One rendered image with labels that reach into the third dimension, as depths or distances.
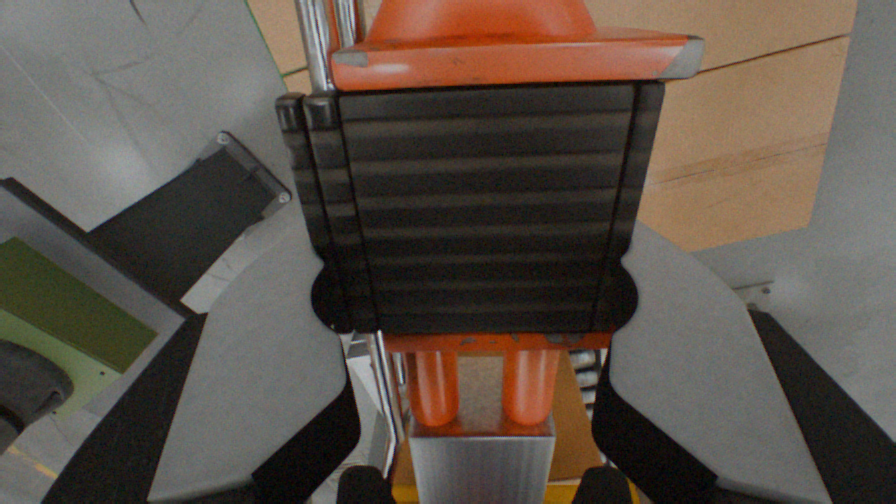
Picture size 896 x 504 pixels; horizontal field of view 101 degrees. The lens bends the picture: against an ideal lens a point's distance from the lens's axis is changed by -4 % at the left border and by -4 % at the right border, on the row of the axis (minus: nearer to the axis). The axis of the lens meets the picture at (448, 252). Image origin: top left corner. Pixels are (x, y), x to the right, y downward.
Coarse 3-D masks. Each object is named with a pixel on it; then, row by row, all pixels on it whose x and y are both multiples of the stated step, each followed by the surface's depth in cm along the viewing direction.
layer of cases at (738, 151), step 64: (256, 0) 64; (640, 0) 63; (704, 0) 62; (768, 0) 62; (832, 0) 62; (704, 64) 68; (768, 64) 67; (832, 64) 67; (704, 128) 74; (768, 128) 73; (704, 192) 81; (768, 192) 80
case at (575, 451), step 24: (576, 384) 83; (552, 408) 80; (576, 408) 79; (576, 432) 74; (408, 456) 79; (576, 456) 71; (600, 456) 70; (408, 480) 75; (552, 480) 68; (576, 480) 67
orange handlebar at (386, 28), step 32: (384, 0) 9; (416, 0) 8; (448, 0) 8; (480, 0) 8; (512, 0) 8; (544, 0) 8; (576, 0) 8; (384, 32) 9; (416, 32) 8; (448, 32) 9; (480, 32) 9; (512, 32) 9; (544, 32) 8; (576, 32) 9; (416, 352) 14; (448, 352) 14; (512, 352) 14; (544, 352) 14; (416, 384) 15; (448, 384) 15; (512, 384) 15; (544, 384) 15; (416, 416) 16; (448, 416) 16; (512, 416) 16; (544, 416) 16
